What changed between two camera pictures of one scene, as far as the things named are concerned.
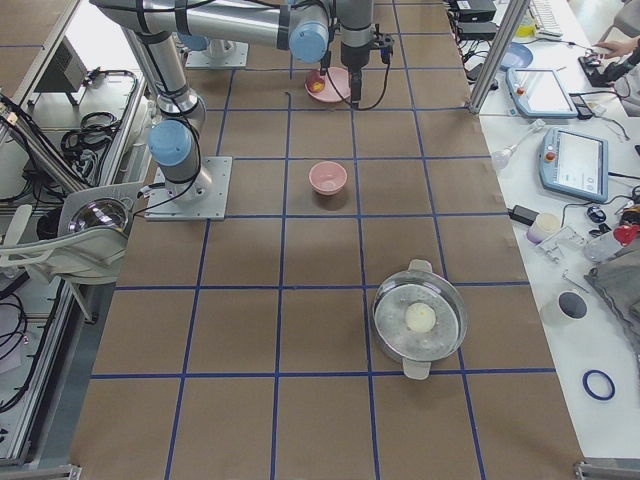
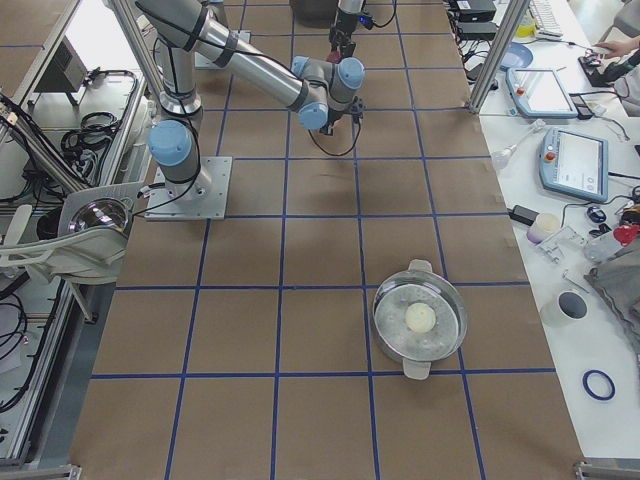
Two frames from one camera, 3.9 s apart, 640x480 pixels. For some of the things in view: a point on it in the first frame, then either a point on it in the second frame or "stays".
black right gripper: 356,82 to 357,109
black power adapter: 522,214 stays
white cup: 544,225 stays
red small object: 625,233 stays
